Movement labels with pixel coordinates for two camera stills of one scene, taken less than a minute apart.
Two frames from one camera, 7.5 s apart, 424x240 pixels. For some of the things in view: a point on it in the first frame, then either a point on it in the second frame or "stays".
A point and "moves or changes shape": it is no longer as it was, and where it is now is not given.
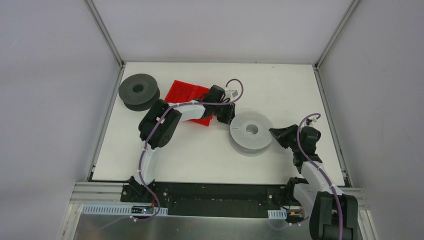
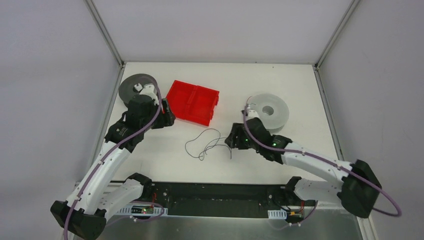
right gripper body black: (288, 136) -> (232, 139)
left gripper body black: (226, 114) -> (167, 117)
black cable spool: (139, 92) stays
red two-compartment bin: (182, 92) stays
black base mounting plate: (212, 198) stays
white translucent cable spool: (250, 145) moves or changes shape
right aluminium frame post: (352, 7) stays
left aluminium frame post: (104, 33) stays
